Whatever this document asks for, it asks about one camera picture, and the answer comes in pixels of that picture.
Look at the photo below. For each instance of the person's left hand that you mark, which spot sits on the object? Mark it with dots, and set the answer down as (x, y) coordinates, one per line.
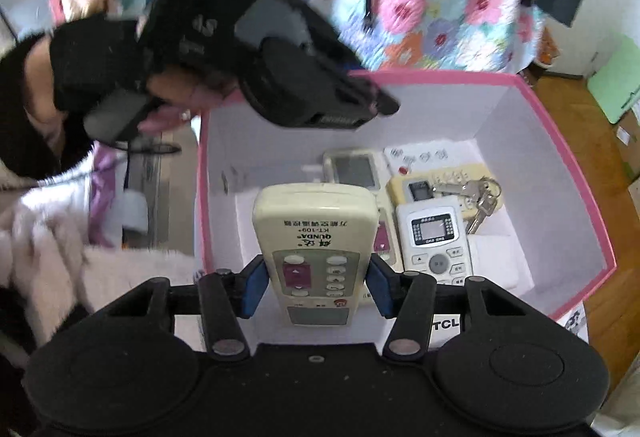
(90, 62)

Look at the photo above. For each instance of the white remote control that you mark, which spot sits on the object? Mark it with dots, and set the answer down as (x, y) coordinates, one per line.
(430, 154)

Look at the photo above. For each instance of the yellow remote control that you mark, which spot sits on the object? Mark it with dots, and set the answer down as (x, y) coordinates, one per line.
(450, 177)

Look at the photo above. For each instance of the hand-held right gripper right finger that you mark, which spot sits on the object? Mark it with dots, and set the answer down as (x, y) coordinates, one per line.
(381, 289)

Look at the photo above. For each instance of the cream remote with pink panel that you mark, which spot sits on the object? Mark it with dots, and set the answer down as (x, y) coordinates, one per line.
(315, 227)
(386, 237)

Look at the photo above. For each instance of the beige remote with large display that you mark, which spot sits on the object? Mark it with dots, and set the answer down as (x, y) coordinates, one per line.
(352, 169)

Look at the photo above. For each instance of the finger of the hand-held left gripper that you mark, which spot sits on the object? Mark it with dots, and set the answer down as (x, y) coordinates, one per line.
(377, 94)

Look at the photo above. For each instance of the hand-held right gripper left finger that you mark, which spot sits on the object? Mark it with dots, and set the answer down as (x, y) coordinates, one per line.
(255, 287)

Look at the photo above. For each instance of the silver key bunch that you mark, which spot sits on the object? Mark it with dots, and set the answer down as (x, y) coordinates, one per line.
(475, 204)

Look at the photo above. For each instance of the purple and white cloth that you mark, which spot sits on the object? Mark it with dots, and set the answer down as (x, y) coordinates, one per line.
(102, 197)

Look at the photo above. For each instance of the person's left forearm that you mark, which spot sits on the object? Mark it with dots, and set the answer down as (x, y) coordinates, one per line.
(20, 137)

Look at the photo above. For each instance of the pale green flat panel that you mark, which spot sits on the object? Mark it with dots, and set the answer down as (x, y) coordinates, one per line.
(617, 87)

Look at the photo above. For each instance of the pink cardboard box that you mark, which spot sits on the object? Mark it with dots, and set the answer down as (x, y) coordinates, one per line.
(525, 177)

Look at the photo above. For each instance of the white power adapter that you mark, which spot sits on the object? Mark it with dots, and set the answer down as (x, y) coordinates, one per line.
(134, 212)

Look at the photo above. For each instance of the white fluffy garment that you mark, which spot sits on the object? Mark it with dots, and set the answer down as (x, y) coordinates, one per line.
(45, 257)

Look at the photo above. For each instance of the white remote with small display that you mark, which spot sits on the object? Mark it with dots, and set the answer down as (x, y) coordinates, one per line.
(435, 262)

